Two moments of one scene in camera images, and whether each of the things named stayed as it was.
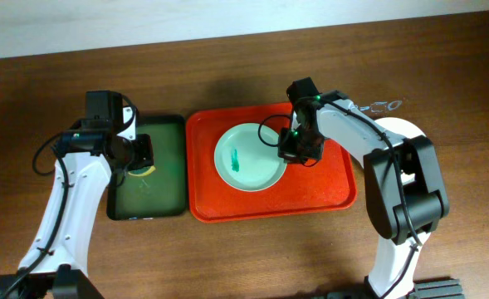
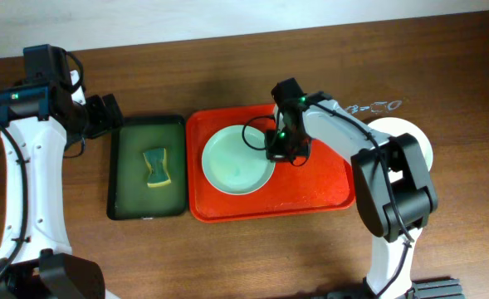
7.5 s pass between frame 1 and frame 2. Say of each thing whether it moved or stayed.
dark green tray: stayed
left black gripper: moved
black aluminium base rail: stayed
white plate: stayed
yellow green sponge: moved
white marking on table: stayed
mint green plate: moved
